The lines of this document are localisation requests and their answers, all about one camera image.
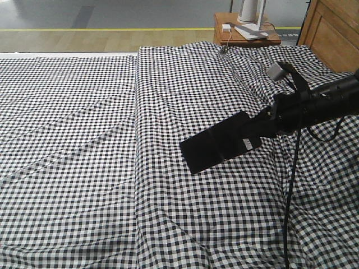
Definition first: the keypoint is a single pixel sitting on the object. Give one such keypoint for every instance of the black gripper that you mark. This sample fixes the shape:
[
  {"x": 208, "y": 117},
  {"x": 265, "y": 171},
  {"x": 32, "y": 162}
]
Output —
[{"x": 285, "y": 117}]

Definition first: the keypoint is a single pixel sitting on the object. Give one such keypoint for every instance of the black smartphone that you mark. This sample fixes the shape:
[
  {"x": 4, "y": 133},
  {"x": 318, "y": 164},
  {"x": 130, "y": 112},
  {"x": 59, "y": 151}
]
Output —
[{"x": 218, "y": 144}]

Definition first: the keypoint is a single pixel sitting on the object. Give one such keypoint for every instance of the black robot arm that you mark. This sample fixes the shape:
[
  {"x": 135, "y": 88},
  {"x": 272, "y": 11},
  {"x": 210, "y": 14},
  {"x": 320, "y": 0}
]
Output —
[{"x": 305, "y": 107}]

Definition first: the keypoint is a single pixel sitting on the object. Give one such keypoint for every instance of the white desk lamp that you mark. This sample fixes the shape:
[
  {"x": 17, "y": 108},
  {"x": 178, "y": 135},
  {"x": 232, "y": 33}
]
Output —
[{"x": 256, "y": 28}]

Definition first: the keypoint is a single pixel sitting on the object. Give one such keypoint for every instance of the black white checkered bed sheet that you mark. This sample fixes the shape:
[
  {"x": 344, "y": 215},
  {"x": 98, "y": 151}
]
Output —
[{"x": 68, "y": 147}]

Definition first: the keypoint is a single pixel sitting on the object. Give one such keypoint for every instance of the black white checkered quilt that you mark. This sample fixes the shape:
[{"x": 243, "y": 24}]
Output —
[{"x": 245, "y": 212}]

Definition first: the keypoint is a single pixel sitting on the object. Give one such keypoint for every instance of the white charger adapter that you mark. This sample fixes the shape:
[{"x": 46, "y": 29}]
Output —
[{"x": 226, "y": 28}]

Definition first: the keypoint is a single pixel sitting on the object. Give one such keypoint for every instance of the wooden nightstand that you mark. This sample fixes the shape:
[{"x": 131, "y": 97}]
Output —
[{"x": 234, "y": 39}]

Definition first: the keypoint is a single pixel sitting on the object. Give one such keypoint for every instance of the white cylindrical heater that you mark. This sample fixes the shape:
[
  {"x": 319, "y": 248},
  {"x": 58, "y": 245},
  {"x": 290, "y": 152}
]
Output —
[{"x": 247, "y": 11}]

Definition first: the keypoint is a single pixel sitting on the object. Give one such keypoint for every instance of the wooden headboard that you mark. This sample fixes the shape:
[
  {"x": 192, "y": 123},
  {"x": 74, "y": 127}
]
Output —
[{"x": 330, "y": 30}]

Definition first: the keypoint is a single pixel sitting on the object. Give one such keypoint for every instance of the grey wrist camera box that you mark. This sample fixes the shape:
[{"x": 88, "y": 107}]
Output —
[{"x": 276, "y": 72}]

